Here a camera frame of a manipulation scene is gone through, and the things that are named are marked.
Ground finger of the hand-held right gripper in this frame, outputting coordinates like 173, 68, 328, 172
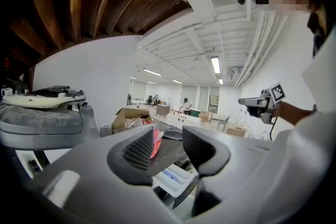
238, 97, 261, 108
246, 106, 263, 118

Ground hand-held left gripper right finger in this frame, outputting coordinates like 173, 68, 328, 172
182, 125, 232, 176

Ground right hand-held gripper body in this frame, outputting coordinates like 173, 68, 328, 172
256, 82, 286, 125

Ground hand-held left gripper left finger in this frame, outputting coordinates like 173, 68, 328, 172
107, 126, 155, 187

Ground red snack pouch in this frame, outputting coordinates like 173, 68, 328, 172
149, 129, 165, 159

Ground open cardboard box with clutter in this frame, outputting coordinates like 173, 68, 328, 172
111, 107, 155, 135

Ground large cardboard box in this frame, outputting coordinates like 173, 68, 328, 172
226, 124, 249, 138

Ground ceiling air conditioner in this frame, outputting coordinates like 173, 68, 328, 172
228, 67, 244, 80

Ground dark chair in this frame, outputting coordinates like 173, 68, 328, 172
216, 115, 230, 132

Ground dark framed window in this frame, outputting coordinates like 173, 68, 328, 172
208, 95, 219, 113

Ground small cardboard box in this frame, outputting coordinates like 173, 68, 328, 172
198, 111, 213, 123

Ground long white counter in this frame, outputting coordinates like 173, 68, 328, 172
167, 111, 202, 129

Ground small white appliance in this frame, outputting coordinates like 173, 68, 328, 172
98, 118, 114, 137

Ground ceiling light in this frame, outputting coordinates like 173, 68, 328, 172
142, 68, 163, 77
210, 56, 221, 74

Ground brown wooden cabinet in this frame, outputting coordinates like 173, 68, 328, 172
155, 104, 172, 118

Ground white top-load washing machine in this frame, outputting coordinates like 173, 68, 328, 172
0, 101, 101, 182

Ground black plastic panel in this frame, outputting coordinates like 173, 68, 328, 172
30, 84, 85, 98

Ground beige plastic panel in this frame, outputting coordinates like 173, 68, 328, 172
2, 92, 87, 109

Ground thin black cable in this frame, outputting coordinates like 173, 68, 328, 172
269, 115, 278, 141

